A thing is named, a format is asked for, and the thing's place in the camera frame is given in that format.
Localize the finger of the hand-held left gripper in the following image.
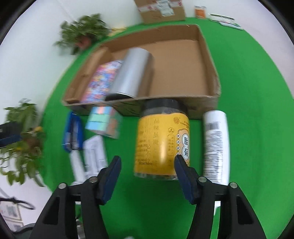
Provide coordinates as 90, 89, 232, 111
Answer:
0, 134, 23, 147
0, 122, 22, 138

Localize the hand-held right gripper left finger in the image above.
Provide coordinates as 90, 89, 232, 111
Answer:
33, 155, 122, 239

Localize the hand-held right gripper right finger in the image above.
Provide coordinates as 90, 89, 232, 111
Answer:
174, 155, 267, 239

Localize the white handheld fan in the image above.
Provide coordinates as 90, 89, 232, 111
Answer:
69, 135, 108, 186

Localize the white plastic bottle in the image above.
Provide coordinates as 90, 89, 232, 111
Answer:
202, 110, 230, 216

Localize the yellow label glass jar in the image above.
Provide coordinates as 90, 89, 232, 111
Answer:
134, 98, 191, 181

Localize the blue stapler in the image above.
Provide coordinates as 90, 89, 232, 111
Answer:
62, 111, 83, 152

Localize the pastel iridescent box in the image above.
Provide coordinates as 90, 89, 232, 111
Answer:
85, 106, 122, 139

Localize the colourful printed box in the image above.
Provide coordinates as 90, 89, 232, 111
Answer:
80, 60, 123, 104

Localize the silver metal can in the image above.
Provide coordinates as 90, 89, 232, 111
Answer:
105, 47, 155, 101

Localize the shallow cardboard box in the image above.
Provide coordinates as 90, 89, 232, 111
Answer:
62, 24, 221, 120

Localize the large leafy potted plant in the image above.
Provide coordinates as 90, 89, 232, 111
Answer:
0, 101, 46, 186

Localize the green mat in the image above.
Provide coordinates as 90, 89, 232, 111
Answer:
41, 17, 294, 239

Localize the small potted green plant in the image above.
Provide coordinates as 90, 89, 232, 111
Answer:
55, 13, 112, 56

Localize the pale teal packet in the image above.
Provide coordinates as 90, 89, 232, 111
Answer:
220, 21, 244, 30

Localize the sealed taped cardboard box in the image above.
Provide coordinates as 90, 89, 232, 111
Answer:
134, 0, 186, 24

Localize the orange jar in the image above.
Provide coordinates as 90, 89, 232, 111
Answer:
194, 6, 206, 18

